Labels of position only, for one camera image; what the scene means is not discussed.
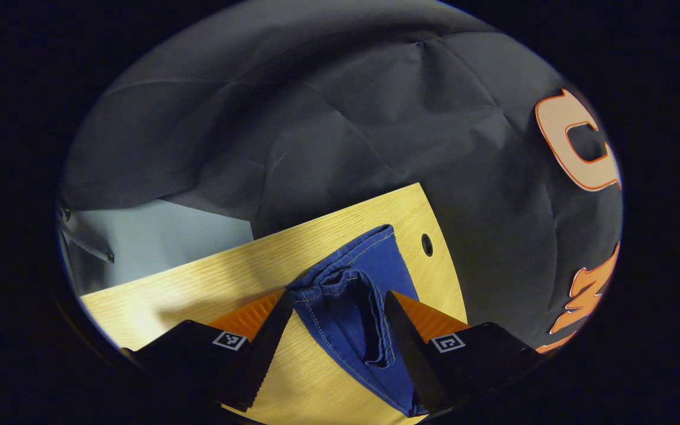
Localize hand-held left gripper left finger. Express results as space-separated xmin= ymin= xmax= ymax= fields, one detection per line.
xmin=122 ymin=289 xmax=295 ymax=413

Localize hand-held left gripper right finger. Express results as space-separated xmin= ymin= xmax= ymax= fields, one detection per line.
xmin=384 ymin=290 xmax=544 ymax=415

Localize blue denim jeans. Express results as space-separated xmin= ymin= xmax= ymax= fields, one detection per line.
xmin=286 ymin=224 xmax=430 ymax=418

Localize thin grey metal rod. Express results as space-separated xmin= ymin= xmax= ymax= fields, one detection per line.
xmin=58 ymin=207 xmax=115 ymax=264

